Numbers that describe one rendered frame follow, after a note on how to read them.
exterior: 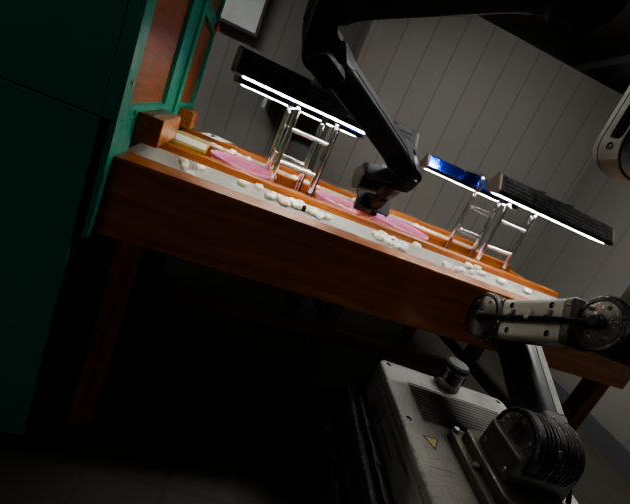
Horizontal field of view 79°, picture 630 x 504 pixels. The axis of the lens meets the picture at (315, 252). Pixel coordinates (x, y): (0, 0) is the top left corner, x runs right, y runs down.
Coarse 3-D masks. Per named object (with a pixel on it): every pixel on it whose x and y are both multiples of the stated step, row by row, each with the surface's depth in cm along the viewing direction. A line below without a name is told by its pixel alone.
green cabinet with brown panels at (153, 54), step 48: (0, 0) 66; (48, 0) 67; (96, 0) 68; (144, 0) 69; (192, 0) 111; (0, 48) 68; (48, 48) 69; (96, 48) 71; (144, 48) 77; (192, 48) 137; (96, 96) 74; (144, 96) 96; (192, 96) 191
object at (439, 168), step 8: (424, 160) 188; (432, 160) 187; (440, 160) 189; (432, 168) 187; (440, 168) 188; (448, 168) 190; (456, 168) 192; (448, 176) 190; (456, 176) 191; (464, 176) 193; (472, 176) 195; (464, 184) 193; (472, 184) 194; (480, 192) 196; (488, 192) 197; (496, 200) 200
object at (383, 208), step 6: (360, 192) 102; (366, 192) 103; (360, 198) 101; (366, 198) 101; (372, 198) 99; (378, 198) 97; (354, 204) 101; (360, 204) 101; (366, 204) 101; (372, 204) 100; (378, 204) 99; (384, 204) 100; (390, 204) 105; (372, 210) 102; (378, 210) 102; (384, 210) 103
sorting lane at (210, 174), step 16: (160, 160) 106; (176, 160) 115; (208, 176) 113; (224, 176) 123; (240, 192) 110; (256, 192) 120; (288, 208) 117; (336, 224) 125; (352, 224) 137; (400, 240) 148; (416, 256) 130; (432, 256) 144; (464, 272) 140; (512, 288) 150; (528, 288) 169
